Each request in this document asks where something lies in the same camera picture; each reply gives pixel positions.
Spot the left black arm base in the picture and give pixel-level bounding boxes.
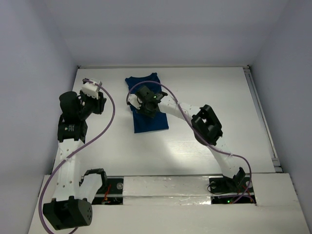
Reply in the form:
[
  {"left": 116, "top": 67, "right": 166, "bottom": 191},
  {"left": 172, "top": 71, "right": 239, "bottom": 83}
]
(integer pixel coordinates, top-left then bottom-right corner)
[{"left": 92, "top": 177, "right": 124, "bottom": 205}]

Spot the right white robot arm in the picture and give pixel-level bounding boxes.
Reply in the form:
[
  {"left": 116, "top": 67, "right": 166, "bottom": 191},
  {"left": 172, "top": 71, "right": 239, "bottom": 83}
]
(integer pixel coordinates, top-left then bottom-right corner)
[{"left": 128, "top": 86, "right": 246, "bottom": 191}]

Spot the blue printed t-shirt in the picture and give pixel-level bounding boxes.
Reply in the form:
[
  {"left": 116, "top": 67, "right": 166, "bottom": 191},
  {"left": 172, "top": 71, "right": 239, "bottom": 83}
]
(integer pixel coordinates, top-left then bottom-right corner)
[{"left": 125, "top": 73, "right": 169, "bottom": 134}]

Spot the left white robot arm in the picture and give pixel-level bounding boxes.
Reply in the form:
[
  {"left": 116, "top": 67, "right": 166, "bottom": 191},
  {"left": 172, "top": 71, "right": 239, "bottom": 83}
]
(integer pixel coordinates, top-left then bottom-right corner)
[{"left": 42, "top": 88, "right": 108, "bottom": 231}]

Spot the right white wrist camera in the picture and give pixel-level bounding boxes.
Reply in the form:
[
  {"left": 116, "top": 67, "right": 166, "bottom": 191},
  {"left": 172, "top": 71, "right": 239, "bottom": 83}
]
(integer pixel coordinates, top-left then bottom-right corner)
[{"left": 127, "top": 94, "right": 142, "bottom": 110}]

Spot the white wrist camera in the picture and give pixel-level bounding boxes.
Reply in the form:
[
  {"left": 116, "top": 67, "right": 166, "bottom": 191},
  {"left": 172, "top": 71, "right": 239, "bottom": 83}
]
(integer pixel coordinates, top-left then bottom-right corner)
[
  {"left": 127, "top": 94, "right": 142, "bottom": 110},
  {"left": 81, "top": 78, "right": 102, "bottom": 99}
]

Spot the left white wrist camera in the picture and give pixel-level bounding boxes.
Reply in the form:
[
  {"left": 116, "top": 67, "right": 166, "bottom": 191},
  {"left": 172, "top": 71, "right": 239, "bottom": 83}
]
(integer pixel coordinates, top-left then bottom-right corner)
[{"left": 81, "top": 78, "right": 102, "bottom": 99}]

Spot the aluminium rail at right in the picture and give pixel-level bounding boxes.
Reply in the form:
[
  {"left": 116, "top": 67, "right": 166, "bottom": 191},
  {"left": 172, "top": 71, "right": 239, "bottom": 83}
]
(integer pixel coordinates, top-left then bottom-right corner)
[{"left": 243, "top": 66, "right": 284, "bottom": 173}]

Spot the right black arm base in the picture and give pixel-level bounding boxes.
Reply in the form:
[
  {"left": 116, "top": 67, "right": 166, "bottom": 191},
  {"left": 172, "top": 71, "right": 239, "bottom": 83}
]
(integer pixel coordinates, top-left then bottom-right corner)
[{"left": 207, "top": 167, "right": 256, "bottom": 205}]

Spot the white foam strip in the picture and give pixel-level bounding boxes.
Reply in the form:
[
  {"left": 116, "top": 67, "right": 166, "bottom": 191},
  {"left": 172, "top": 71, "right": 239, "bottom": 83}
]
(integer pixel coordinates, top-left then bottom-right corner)
[{"left": 122, "top": 176, "right": 212, "bottom": 206}]

